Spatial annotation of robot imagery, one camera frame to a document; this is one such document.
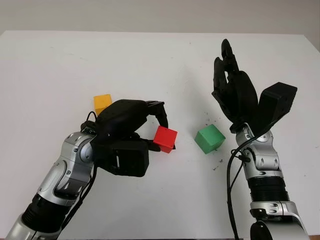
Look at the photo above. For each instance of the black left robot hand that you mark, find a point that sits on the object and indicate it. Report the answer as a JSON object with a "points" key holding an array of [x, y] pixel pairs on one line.
{"points": [[122, 115]]}

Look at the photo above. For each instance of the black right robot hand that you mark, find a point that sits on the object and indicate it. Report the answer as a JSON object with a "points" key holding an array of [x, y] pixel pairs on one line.
{"points": [[241, 92]]}

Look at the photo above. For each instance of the yellow cube block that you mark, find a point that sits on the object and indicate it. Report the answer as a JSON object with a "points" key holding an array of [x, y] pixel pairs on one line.
{"points": [[102, 101]]}

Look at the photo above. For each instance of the red cube block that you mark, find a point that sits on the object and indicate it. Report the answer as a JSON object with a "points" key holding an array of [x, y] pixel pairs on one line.
{"points": [[165, 138]]}

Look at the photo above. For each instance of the green cube block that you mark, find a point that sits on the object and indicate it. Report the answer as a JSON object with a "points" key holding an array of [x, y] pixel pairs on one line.
{"points": [[210, 138]]}

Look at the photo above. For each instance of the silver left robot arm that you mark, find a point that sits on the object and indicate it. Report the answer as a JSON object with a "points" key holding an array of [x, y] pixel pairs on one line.
{"points": [[65, 170]]}

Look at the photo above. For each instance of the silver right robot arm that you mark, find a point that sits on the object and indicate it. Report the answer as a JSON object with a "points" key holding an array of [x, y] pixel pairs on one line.
{"points": [[265, 180]]}

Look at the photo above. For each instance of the black tape marker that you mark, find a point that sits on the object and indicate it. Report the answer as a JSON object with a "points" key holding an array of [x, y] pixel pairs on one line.
{"points": [[174, 148]]}

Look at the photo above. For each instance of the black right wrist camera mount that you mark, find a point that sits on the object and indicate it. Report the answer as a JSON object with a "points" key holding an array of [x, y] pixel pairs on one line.
{"points": [[276, 105]]}

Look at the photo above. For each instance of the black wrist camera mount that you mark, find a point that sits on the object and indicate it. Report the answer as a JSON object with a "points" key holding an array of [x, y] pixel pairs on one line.
{"points": [[276, 105], [130, 157]]}

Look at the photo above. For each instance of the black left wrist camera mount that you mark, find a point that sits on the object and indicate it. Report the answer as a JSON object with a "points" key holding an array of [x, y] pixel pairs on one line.
{"points": [[130, 157]]}

